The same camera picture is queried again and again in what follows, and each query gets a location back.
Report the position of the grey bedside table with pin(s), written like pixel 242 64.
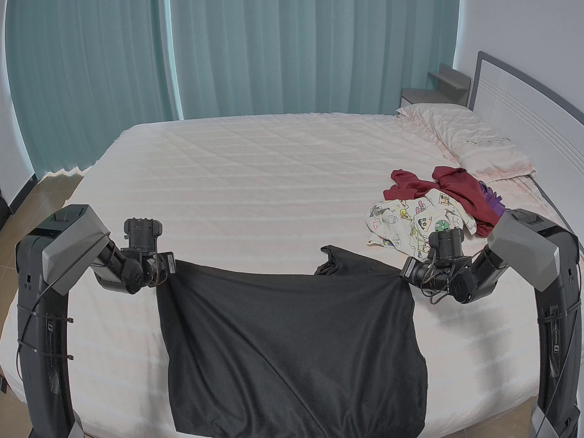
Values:
pixel 433 91

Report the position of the bed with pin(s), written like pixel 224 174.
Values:
pixel 255 185

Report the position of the blue-green curtain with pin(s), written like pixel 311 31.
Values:
pixel 310 39
pixel 91 71

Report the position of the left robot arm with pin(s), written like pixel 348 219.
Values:
pixel 68 244

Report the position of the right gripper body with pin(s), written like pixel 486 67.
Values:
pixel 419 273

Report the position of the dark red garment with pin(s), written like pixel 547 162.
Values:
pixel 465 190

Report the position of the purple garment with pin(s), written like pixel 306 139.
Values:
pixel 495 199

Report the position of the white printed pyjama top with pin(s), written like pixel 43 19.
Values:
pixel 406 219

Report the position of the cream pillow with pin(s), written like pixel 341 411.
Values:
pixel 465 135

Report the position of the black T-shirt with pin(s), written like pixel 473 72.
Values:
pixel 292 345

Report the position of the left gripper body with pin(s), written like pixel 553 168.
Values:
pixel 162 269

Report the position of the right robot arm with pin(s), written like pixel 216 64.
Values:
pixel 529 253

